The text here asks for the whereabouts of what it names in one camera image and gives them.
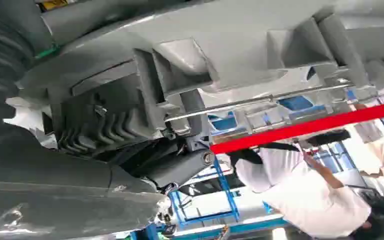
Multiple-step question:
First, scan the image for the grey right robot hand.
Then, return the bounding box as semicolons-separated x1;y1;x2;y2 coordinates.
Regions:
0;127;215;240

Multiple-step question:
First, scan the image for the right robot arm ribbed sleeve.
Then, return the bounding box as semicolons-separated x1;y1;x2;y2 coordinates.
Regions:
0;6;37;138

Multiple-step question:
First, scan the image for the blue metal shelf rack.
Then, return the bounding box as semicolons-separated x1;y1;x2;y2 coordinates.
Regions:
130;155;291;240

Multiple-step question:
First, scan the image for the red barrier belt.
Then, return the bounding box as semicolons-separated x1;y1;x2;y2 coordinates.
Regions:
210;99;384;155

